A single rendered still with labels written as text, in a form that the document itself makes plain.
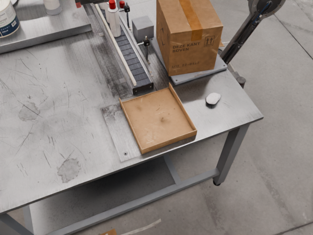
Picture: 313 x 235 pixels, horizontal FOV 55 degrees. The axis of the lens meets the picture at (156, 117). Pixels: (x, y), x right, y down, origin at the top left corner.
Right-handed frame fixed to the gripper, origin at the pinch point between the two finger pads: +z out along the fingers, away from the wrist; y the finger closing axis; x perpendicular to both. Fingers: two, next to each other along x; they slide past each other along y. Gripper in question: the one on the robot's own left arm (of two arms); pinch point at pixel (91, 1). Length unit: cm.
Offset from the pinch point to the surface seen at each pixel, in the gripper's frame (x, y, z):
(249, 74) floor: 53, -126, 111
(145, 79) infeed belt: 38.8, -15.5, 6.6
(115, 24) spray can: 6.4, -10.3, 21.5
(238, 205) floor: 132, -62, 45
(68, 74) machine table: 26.1, 19.8, 22.7
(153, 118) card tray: 57, -13, -2
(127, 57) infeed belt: 25.1, -11.5, 17.7
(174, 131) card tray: 65, -20, -8
